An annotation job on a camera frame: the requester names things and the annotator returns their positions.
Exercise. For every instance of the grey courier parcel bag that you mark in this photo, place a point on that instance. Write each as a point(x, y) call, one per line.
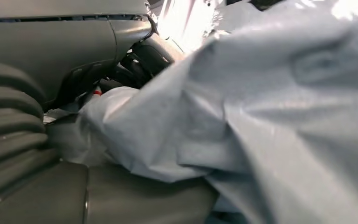
point(259, 123)

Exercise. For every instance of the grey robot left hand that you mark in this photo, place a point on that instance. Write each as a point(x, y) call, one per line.
point(58, 46)

